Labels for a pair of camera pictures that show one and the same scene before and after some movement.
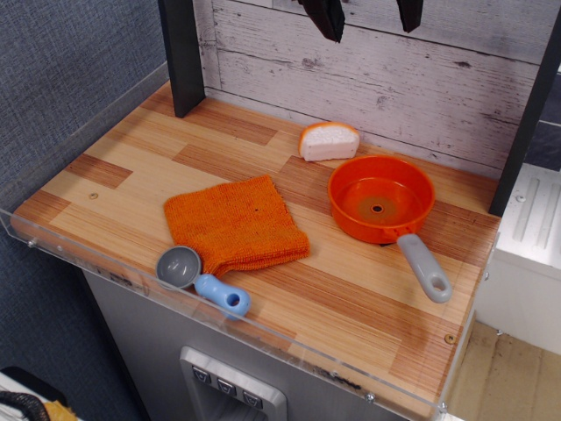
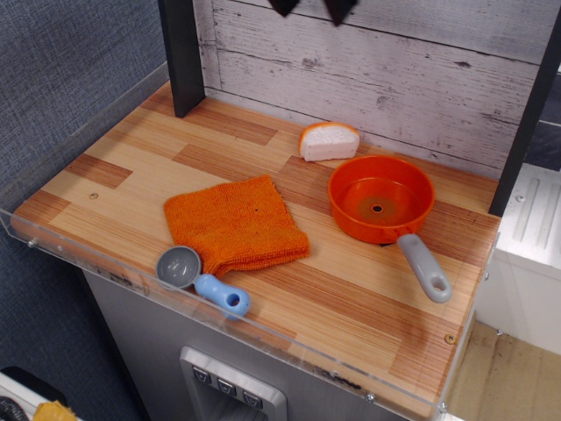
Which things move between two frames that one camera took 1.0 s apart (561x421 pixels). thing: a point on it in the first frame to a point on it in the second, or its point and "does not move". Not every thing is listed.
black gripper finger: (328, 15) to (284, 6)
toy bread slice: (328, 140) does not move
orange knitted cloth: (236, 224) does not move
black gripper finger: (411, 13) to (339, 9)
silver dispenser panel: (217, 392) does not move
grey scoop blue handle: (179, 267) does not move
